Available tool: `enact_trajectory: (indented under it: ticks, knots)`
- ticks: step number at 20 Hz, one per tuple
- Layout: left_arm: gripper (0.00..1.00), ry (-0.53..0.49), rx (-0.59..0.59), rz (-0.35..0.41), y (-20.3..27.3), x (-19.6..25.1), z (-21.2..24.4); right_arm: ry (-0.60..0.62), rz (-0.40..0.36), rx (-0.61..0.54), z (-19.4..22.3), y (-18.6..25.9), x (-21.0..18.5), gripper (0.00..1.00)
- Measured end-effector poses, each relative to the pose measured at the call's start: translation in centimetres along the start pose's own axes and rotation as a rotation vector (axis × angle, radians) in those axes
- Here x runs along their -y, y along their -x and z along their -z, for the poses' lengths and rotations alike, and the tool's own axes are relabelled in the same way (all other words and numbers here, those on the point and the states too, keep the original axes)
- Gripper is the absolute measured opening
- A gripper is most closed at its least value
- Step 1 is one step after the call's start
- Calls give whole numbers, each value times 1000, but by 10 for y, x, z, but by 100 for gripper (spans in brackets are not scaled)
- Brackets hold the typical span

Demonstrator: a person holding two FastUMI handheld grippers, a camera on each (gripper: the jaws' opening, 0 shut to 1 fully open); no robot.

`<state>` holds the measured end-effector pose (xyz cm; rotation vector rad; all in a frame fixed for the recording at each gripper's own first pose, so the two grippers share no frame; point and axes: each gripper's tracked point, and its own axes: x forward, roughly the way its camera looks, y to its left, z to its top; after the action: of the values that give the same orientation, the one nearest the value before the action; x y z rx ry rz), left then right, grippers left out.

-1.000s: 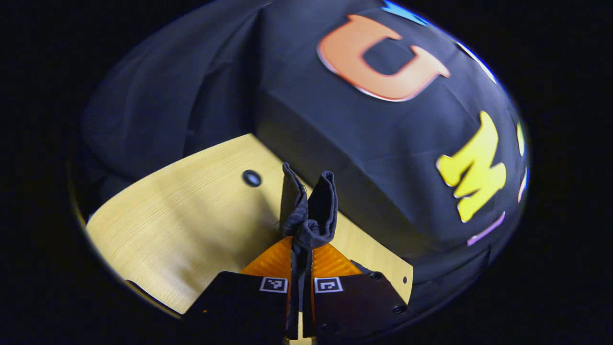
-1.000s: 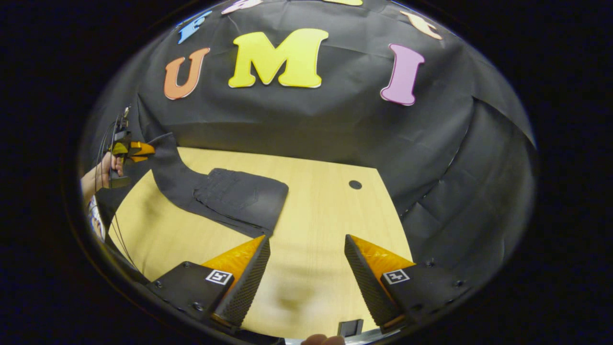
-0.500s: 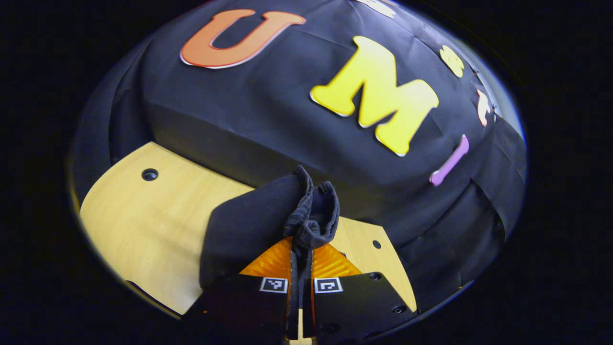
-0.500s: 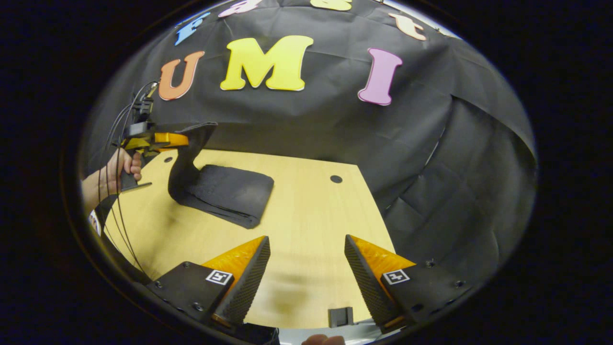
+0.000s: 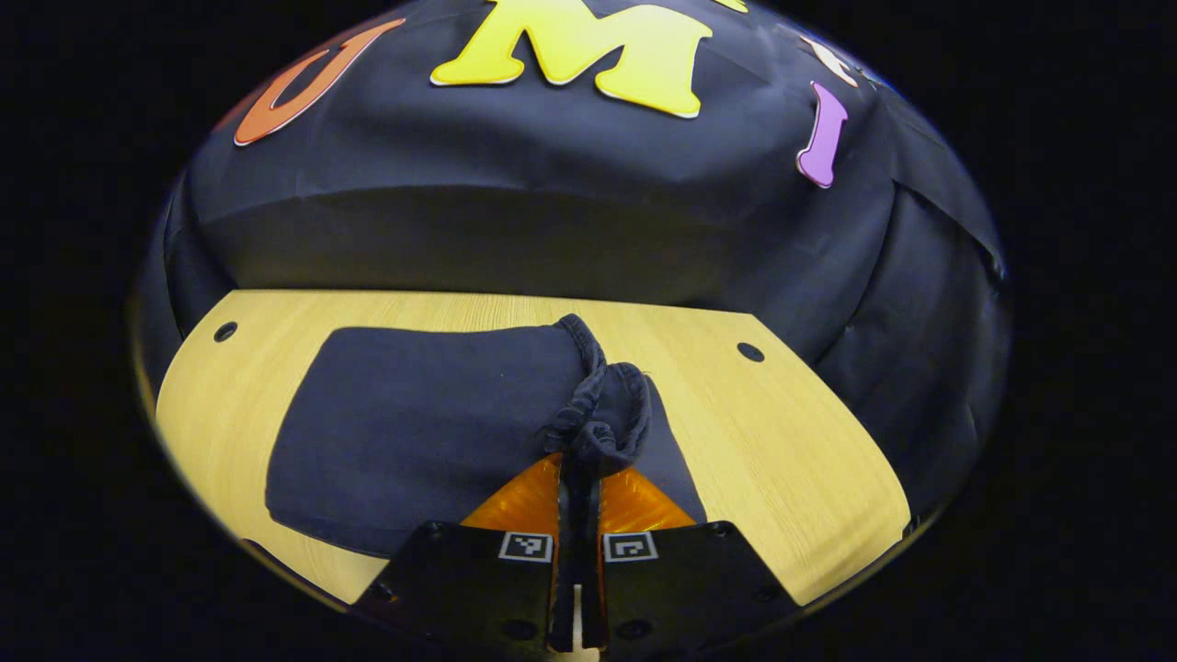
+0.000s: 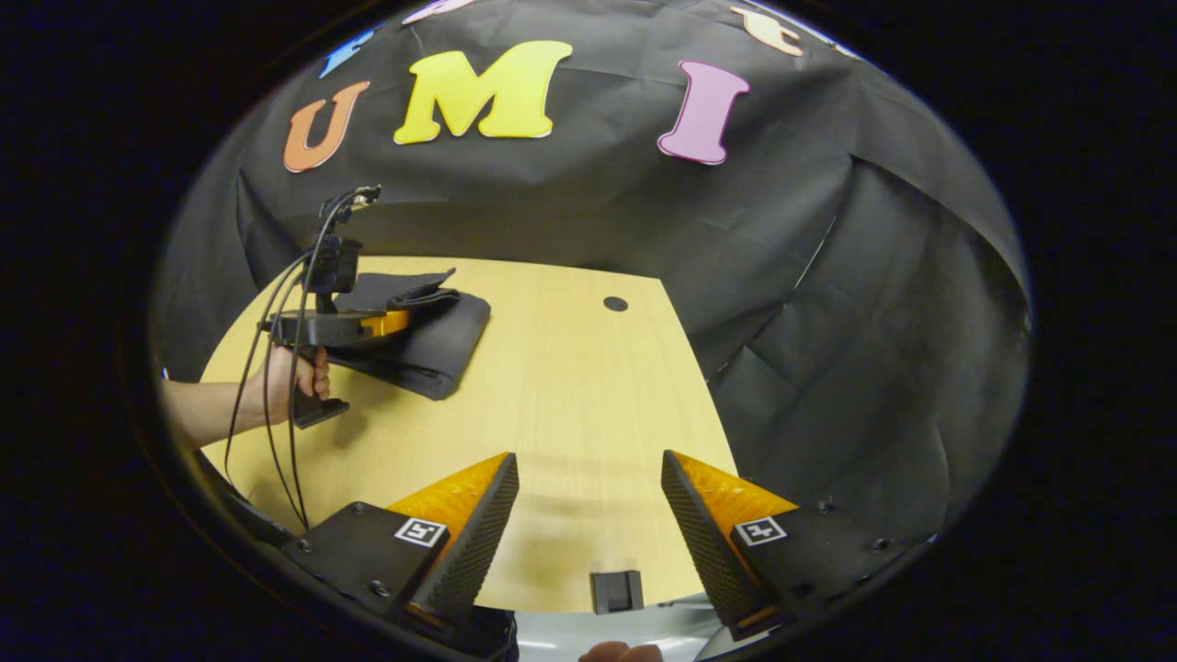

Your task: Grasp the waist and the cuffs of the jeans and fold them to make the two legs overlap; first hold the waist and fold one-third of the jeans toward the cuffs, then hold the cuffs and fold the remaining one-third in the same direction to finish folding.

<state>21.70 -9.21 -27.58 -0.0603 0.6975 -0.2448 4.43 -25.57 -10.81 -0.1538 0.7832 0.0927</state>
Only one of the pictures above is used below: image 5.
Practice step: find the black backdrop cloth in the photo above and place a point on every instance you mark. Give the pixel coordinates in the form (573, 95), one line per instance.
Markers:
(552, 211)

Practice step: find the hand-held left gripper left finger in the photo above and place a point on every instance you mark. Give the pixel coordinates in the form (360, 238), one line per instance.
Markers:
(478, 579)

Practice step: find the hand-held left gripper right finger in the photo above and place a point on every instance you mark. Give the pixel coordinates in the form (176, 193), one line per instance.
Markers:
(680, 579)

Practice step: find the dark jeans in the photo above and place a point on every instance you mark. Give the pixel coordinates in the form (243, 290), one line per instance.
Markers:
(414, 423)

